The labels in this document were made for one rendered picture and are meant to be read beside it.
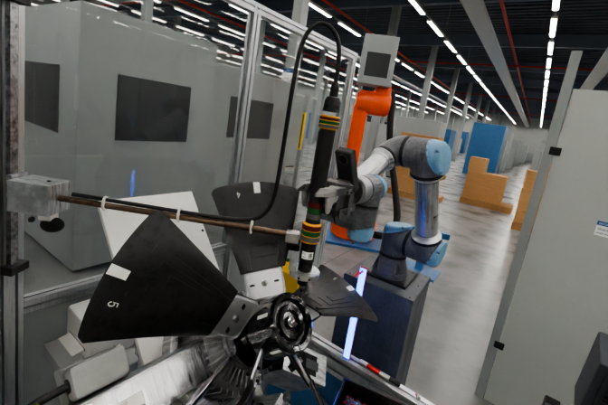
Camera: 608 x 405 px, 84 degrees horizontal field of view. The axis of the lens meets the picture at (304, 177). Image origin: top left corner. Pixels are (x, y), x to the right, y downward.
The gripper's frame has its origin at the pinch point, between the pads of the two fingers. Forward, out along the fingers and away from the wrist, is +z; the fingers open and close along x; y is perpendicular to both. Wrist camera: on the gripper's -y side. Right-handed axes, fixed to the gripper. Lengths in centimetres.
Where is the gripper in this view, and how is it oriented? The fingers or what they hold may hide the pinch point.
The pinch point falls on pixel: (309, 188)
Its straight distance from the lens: 72.9
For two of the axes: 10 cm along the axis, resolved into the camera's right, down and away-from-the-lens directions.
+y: -1.6, 9.7, 1.7
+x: -7.9, -2.3, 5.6
